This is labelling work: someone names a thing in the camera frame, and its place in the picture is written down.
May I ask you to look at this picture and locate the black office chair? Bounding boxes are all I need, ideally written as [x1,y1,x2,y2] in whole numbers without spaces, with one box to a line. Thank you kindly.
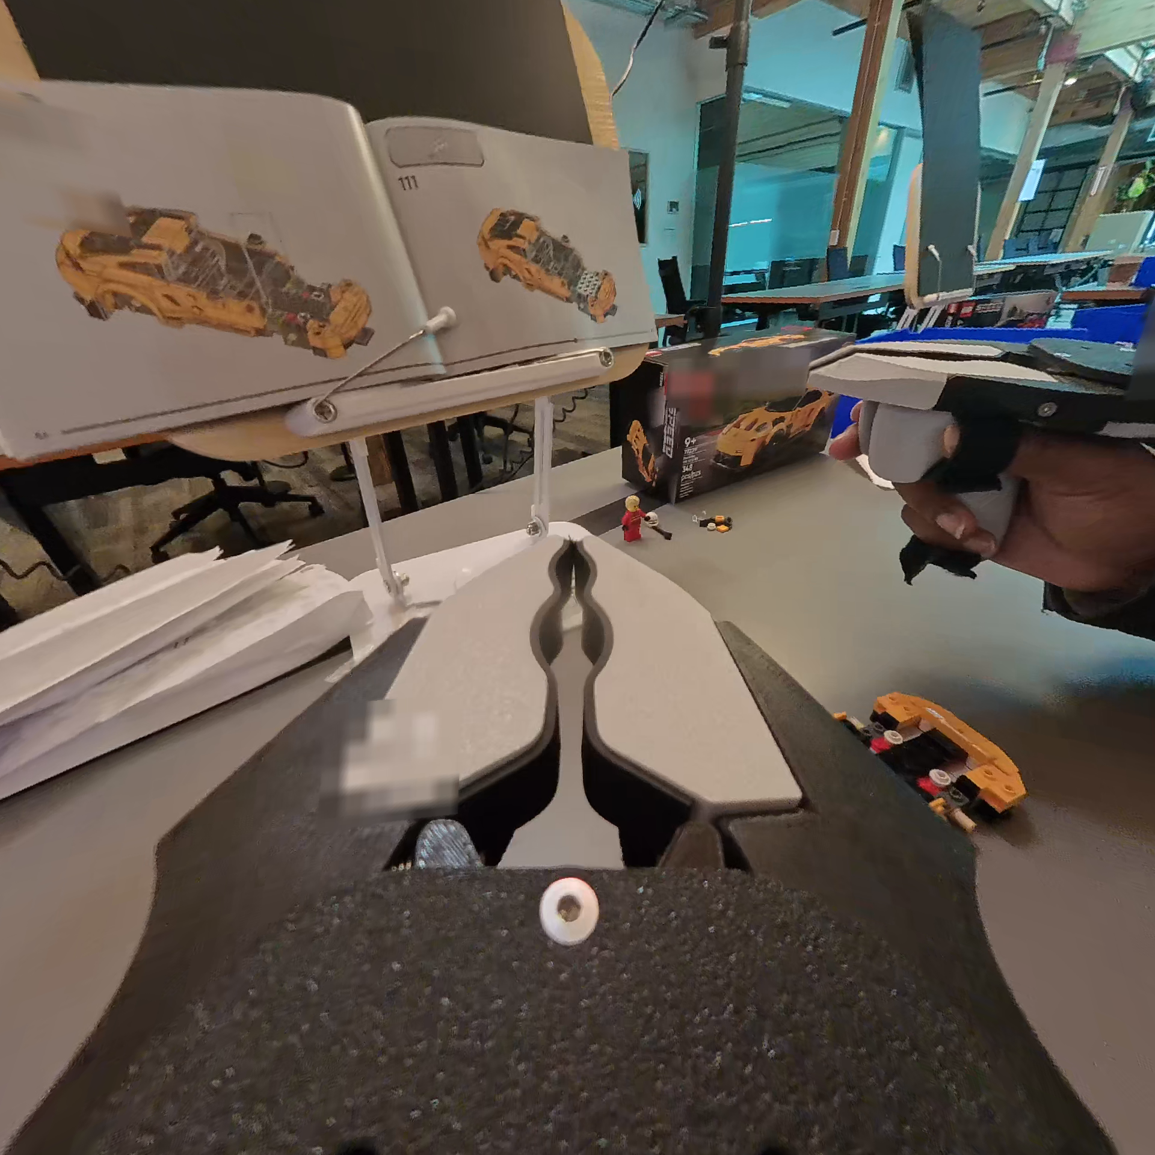
[657,258,714,348]
[148,447,326,561]

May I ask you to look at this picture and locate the orange lego car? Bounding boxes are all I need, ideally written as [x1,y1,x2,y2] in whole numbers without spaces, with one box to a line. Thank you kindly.
[832,692,1028,827]

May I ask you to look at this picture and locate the black metal pole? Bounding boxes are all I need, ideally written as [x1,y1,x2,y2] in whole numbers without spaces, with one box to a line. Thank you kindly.
[712,0,755,337]

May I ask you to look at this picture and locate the black lego box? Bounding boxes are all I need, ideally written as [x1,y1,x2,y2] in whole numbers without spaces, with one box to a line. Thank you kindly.
[620,328,857,505]

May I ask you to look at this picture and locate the person's right hand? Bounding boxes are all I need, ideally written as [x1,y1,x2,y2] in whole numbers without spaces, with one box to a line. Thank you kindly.
[828,420,1155,597]

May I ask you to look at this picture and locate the white book stand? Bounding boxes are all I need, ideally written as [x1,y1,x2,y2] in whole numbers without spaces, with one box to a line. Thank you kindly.
[0,0,659,665]

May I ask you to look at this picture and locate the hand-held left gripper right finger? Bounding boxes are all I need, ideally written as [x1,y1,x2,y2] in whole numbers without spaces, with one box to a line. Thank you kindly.
[582,537,806,814]

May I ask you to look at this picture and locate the wooden background desk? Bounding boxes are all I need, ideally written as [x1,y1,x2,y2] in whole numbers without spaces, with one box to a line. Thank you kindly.
[722,270,913,318]

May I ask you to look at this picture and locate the open instruction booklet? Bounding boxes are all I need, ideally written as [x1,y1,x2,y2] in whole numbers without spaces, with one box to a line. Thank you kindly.
[0,77,659,462]

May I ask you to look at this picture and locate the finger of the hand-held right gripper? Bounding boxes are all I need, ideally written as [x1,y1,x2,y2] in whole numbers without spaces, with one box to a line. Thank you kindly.
[806,352,1059,410]
[852,339,1039,365]

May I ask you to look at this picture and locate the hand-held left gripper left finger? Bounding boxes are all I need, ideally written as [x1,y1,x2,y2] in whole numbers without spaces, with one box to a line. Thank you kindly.
[386,537,572,787]

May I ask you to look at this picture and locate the blue plastic bin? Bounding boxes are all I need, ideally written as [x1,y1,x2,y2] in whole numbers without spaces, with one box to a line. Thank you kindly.
[830,328,1030,446]

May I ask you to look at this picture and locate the wooden pillar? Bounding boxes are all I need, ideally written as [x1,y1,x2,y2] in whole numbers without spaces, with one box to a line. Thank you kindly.
[825,0,905,259]

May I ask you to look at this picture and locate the pile of white paper bags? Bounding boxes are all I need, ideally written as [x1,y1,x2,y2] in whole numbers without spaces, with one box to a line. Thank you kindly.
[0,542,373,799]

